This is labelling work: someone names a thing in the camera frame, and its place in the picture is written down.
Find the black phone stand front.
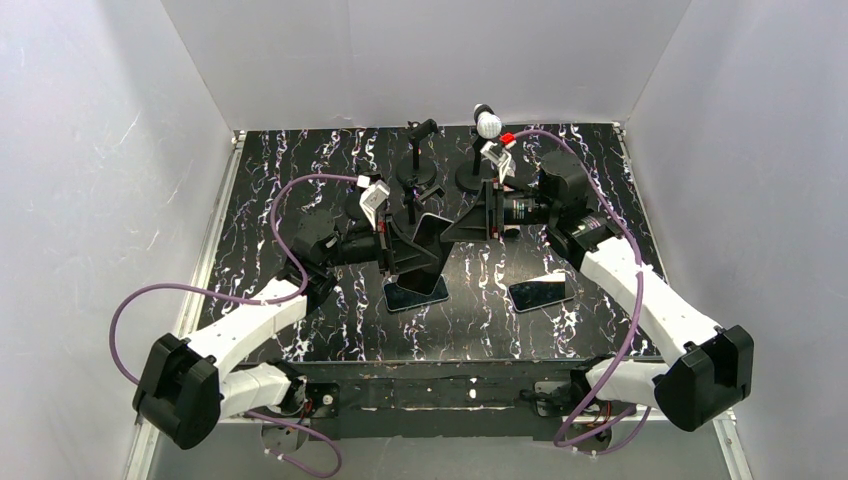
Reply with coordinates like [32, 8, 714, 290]
[402, 177, 446, 226]

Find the black phone stand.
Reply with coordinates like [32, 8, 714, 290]
[345, 171, 384, 220]
[402, 177, 446, 226]

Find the black phone blue edge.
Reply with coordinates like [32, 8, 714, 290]
[383, 278, 450, 313]

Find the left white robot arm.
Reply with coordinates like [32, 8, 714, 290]
[133, 210, 453, 450]

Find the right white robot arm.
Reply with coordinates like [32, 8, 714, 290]
[441, 152, 754, 432]

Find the black phone stand left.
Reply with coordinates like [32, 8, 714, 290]
[345, 171, 384, 220]

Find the black microphone stand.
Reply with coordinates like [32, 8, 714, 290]
[455, 135, 495, 194]

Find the black stand back middle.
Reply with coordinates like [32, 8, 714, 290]
[395, 119, 438, 188]

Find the black phone silver edge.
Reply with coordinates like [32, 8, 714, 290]
[508, 273, 575, 313]

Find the white microphone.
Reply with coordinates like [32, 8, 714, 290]
[473, 103, 503, 140]

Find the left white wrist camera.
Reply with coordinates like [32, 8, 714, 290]
[356, 175, 390, 231]

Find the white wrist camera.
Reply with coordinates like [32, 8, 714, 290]
[356, 175, 390, 231]
[481, 133, 516, 184]

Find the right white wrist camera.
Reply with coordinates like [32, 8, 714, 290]
[481, 133, 516, 184]

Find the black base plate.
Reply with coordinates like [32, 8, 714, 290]
[279, 359, 585, 441]

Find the aluminium frame rail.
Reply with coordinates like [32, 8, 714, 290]
[124, 130, 737, 480]

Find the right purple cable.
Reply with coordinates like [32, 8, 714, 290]
[510, 128, 654, 457]

